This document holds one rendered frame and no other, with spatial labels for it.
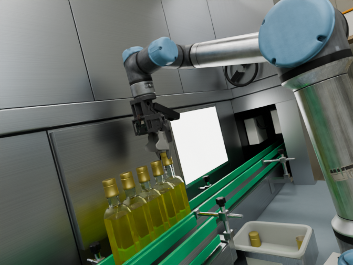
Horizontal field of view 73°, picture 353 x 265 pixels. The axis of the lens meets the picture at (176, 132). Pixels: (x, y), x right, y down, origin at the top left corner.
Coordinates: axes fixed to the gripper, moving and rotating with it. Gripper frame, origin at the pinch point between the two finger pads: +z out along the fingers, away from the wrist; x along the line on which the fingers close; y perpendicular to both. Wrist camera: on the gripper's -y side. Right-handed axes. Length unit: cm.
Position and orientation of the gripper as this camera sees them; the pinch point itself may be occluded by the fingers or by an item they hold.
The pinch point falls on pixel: (165, 154)
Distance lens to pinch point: 80.4
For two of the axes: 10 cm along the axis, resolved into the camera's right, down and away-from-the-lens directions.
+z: 2.6, 9.7, 0.4
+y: -6.8, 2.1, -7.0
